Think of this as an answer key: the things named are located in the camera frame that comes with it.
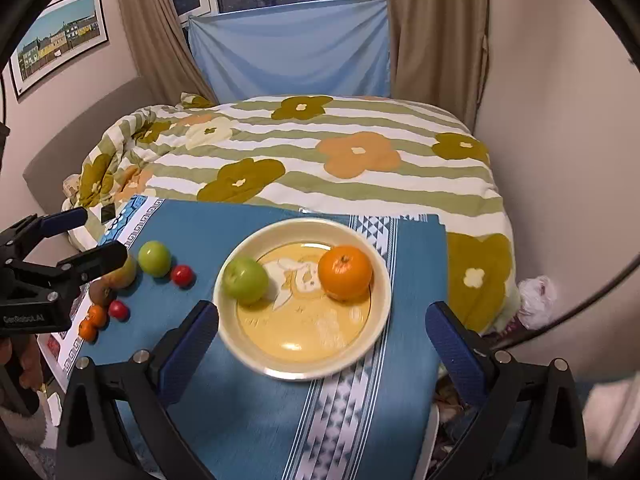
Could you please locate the person's left hand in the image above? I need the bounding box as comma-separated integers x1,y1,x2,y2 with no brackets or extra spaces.
0,337,44,392

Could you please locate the large orange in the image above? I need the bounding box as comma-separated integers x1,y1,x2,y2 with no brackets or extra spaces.
318,245,374,302

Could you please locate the beige curtain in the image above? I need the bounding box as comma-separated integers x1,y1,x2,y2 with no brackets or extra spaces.
382,0,490,126
114,0,218,106

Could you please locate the green apple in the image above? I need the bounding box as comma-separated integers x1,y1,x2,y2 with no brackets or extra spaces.
222,257,270,305
138,240,173,278

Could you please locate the floral striped blanket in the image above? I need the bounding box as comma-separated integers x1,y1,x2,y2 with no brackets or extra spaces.
62,92,518,336

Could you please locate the framed wall picture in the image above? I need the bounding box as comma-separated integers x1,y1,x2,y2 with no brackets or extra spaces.
9,0,109,102

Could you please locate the brown kiwi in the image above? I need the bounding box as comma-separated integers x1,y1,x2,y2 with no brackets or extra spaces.
89,280,118,307

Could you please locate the blue patterned tablecloth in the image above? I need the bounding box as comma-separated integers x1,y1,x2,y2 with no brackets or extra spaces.
37,195,448,480

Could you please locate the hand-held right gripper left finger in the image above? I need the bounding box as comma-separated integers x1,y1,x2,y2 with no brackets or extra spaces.
56,300,221,480

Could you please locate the wrinkled red yellow apple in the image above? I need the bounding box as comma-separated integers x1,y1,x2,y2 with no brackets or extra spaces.
102,255,137,289

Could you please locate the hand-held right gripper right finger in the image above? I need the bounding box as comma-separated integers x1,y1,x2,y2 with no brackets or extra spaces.
425,301,588,480

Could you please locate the cream yellow plate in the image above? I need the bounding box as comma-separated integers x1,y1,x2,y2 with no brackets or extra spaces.
213,217,392,382

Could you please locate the white plastic bag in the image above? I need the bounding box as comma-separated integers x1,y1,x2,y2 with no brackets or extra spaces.
517,275,557,331

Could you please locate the light blue sheet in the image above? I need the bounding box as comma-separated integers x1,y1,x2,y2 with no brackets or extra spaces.
187,0,392,103

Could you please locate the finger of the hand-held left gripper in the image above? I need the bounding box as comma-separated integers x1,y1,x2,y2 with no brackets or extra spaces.
0,208,89,262
9,240,129,307

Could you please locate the beige upholstered bed frame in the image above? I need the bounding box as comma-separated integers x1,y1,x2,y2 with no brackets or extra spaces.
22,76,151,216

